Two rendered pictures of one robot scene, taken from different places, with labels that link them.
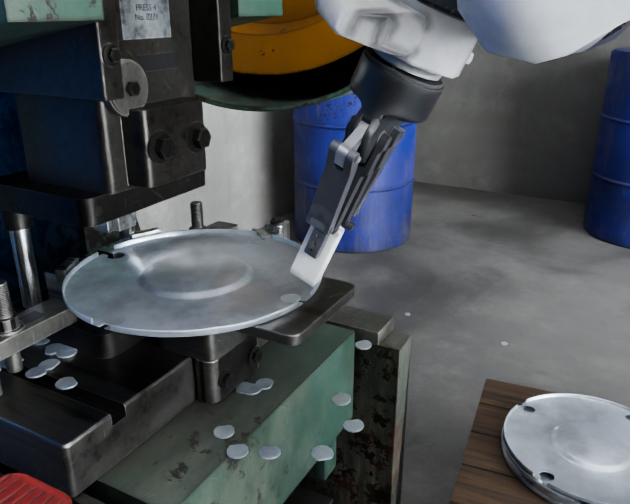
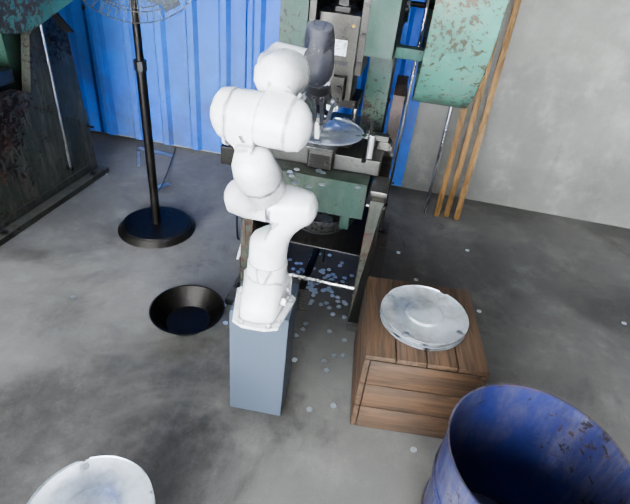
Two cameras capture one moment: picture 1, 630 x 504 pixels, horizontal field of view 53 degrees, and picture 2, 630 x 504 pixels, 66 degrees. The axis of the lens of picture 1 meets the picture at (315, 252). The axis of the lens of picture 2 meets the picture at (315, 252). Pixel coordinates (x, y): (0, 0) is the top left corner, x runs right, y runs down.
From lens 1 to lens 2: 154 cm
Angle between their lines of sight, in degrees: 62
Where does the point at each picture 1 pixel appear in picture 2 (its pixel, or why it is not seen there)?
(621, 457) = (419, 319)
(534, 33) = not seen: hidden behind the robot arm
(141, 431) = (286, 156)
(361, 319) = (378, 187)
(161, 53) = (340, 60)
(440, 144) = not seen: outside the picture
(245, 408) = (309, 171)
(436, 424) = (505, 341)
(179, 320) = not seen: hidden behind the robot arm
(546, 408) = (445, 301)
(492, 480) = (387, 287)
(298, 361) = (339, 177)
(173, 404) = (299, 158)
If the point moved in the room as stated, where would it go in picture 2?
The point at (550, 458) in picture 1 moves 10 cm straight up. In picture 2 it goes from (405, 298) to (411, 275)
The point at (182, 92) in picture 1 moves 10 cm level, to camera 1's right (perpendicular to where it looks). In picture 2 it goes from (346, 74) to (356, 83)
